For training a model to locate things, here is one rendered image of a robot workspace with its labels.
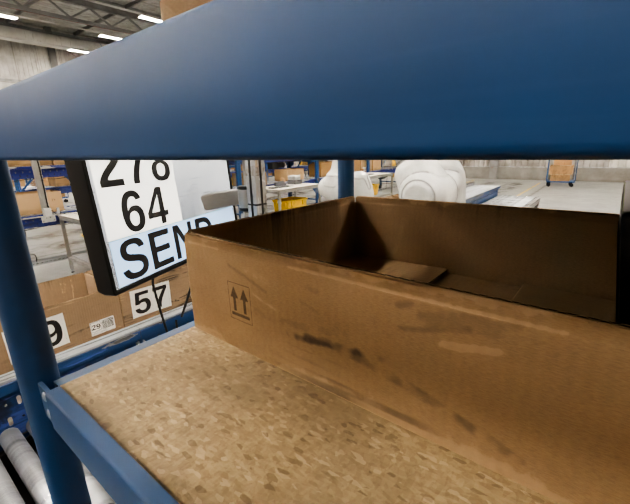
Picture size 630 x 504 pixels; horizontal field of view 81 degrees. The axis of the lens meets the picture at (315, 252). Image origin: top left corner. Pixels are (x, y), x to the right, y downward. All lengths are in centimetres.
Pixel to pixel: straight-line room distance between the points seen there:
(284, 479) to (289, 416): 5
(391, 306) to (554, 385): 9
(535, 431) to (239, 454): 16
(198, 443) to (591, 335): 22
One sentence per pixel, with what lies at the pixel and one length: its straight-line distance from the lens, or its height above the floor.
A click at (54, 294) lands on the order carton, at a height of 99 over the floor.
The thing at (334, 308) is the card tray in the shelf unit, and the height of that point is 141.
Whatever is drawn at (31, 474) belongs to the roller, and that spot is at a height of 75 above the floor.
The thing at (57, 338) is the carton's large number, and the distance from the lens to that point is 149.
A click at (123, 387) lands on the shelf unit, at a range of 34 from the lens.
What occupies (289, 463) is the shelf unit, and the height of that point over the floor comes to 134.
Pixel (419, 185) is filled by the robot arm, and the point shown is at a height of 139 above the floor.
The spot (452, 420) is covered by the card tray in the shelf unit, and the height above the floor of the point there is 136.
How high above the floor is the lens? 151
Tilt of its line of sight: 16 degrees down
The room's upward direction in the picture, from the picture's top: 2 degrees counter-clockwise
